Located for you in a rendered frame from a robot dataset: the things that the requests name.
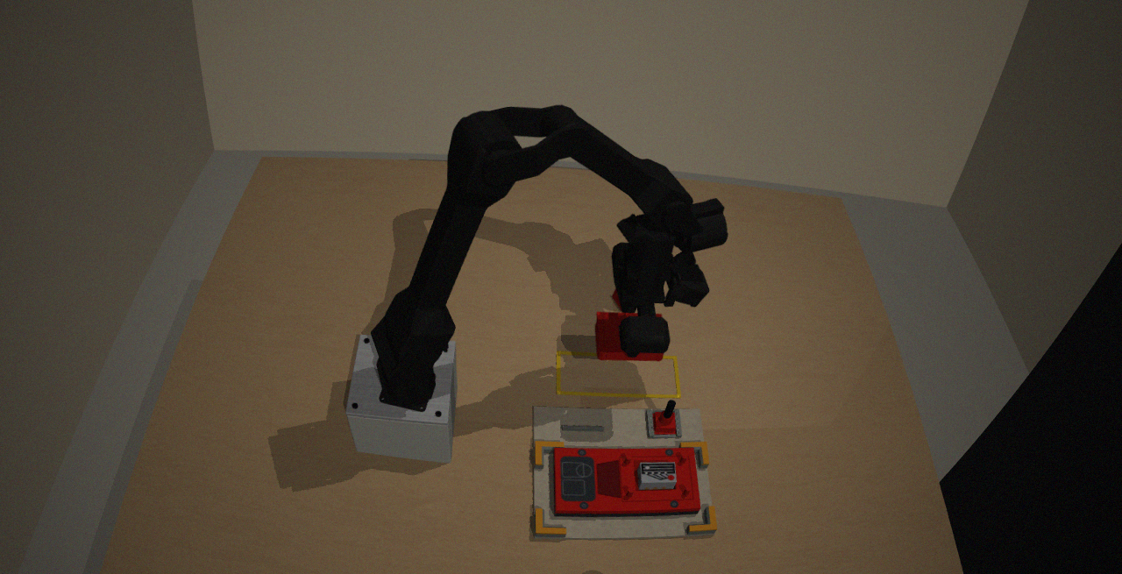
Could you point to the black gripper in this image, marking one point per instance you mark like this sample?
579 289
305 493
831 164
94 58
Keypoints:
638 288

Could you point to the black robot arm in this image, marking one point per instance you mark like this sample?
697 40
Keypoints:
484 162

